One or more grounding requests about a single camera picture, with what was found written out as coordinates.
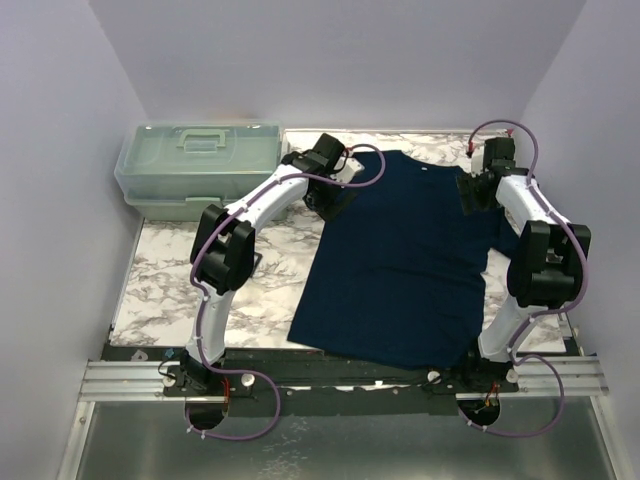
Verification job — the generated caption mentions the navy blue t-shirt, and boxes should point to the navy blue t-shirt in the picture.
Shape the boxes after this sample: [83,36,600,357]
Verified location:
[288,150,518,369]

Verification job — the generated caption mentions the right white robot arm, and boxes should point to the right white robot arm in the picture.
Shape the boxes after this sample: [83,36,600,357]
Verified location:
[456,137,591,392]

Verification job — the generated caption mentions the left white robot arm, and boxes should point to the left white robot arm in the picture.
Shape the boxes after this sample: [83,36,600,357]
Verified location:
[180,134,364,395]

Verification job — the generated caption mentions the small black open case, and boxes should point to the small black open case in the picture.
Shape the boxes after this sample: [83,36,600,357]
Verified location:
[251,252,263,276]

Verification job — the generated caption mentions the translucent green storage box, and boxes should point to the translucent green storage box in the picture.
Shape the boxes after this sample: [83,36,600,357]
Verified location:
[114,120,289,222]

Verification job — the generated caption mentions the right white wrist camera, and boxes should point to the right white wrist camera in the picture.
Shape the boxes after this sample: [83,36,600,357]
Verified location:
[467,144,485,177]

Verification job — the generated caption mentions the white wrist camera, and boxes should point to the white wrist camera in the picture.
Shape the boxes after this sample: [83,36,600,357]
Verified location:
[331,157,365,184]
[467,144,485,177]

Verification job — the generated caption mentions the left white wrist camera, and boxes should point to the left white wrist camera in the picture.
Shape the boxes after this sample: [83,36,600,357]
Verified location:
[331,157,365,184]

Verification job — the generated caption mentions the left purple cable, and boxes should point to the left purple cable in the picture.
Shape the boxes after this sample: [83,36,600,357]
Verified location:
[187,143,387,441]

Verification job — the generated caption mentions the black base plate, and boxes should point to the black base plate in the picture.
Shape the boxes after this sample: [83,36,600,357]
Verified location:
[99,342,521,419]

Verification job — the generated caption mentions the aluminium mounting rail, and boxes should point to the aluminium mounting rail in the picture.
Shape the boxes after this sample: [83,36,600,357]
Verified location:
[79,356,609,403]

